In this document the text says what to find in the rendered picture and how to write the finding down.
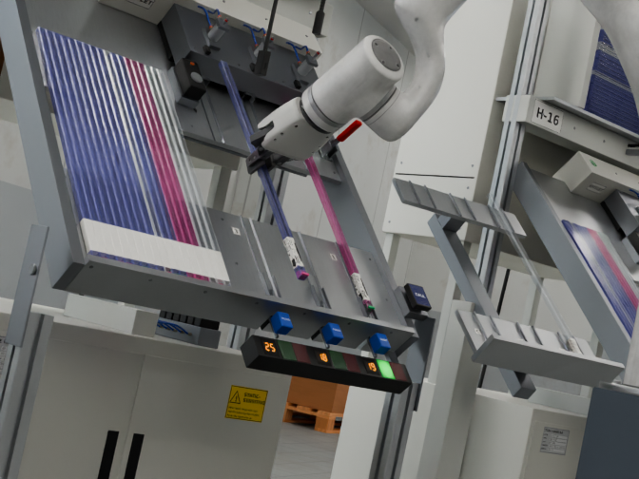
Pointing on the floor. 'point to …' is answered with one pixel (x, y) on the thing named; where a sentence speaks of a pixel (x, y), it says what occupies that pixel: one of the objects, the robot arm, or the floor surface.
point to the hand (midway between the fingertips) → (261, 162)
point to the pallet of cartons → (316, 403)
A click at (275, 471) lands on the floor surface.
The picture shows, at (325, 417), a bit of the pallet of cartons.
